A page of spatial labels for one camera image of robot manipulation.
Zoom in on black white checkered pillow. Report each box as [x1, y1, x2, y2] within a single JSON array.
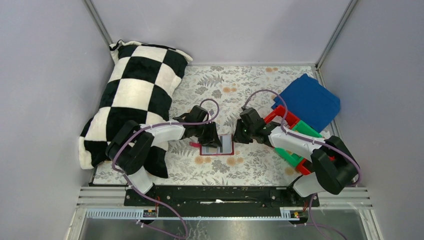
[[78, 40, 193, 170]]

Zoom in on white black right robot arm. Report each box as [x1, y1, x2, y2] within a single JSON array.
[[233, 107, 360, 197]]

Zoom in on folded blue cloth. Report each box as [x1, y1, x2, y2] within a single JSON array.
[[279, 73, 341, 133]]

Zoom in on floral patterned table mat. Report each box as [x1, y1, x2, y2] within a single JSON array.
[[92, 65, 345, 187]]

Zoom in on red leather card holder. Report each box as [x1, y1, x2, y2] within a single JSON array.
[[189, 135, 235, 156]]

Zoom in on silver grey credit card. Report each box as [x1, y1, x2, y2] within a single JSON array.
[[220, 134, 234, 155]]

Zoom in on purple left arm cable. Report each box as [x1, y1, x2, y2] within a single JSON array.
[[110, 98, 221, 240]]

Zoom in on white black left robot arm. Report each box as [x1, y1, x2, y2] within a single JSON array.
[[105, 105, 222, 194]]

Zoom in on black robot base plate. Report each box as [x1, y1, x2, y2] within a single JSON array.
[[124, 185, 311, 218]]

